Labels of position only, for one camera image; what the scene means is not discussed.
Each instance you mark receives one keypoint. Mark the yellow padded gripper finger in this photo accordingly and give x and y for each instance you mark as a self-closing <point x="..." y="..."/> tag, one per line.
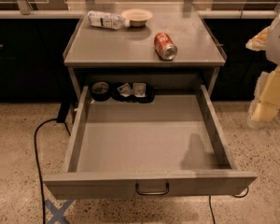
<point x="259" y="41"/>
<point x="266" y="104"/>

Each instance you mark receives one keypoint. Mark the grey top drawer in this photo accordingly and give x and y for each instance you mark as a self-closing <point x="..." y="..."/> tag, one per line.
<point x="171" y="147"/>

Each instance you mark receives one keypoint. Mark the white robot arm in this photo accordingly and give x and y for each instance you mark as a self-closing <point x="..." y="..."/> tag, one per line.
<point x="272" y="50"/>

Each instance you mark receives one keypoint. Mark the red soda can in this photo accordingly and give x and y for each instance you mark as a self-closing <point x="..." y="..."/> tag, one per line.
<point x="164" y="46"/>

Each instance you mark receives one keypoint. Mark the beige paper bowl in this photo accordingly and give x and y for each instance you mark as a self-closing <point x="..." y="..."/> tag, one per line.
<point x="137" y="17"/>

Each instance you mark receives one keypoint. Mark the clear plastic water bottle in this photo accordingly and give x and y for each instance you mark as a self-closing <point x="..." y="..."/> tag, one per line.
<point x="107" y="20"/>

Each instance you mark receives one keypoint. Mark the black tape roll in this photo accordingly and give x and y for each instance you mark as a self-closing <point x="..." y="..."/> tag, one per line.
<point x="100" y="91"/>

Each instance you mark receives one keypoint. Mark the blue tape cross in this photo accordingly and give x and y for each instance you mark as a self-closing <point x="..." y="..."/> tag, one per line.
<point x="58" y="213"/>

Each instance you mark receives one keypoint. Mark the white long counter rail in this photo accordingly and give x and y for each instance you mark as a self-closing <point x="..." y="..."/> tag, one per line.
<point x="76" y="14"/>

